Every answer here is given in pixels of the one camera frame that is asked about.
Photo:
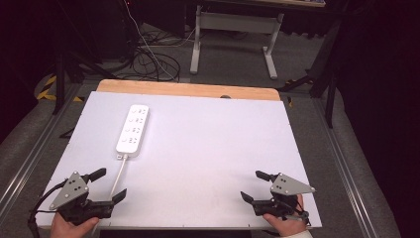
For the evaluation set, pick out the person's right hand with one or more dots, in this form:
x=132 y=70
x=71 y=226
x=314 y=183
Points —
x=287 y=226

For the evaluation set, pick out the white board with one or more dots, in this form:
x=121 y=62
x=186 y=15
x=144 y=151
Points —
x=204 y=148

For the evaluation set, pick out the white power strip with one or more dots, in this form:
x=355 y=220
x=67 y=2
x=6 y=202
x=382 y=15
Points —
x=132 y=129

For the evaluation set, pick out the white metal desk frame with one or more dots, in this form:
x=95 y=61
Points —
x=236 y=22

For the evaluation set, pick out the black tripod stand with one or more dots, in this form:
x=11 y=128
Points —
x=60 y=79

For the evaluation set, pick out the wooden table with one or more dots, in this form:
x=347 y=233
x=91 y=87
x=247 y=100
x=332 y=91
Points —
x=185 y=88

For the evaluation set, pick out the aluminium floor rail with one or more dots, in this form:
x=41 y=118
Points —
x=346 y=178
x=36 y=148

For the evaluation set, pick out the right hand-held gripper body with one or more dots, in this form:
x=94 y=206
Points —
x=288 y=187

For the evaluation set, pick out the yellow black floor tape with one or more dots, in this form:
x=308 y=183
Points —
x=46 y=91

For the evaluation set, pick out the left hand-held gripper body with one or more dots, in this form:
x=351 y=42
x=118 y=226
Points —
x=71 y=191

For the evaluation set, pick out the black metal stand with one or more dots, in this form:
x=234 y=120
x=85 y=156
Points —
x=330 y=95

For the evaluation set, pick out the person's left hand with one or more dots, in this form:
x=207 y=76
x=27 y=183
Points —
x=67 y=229

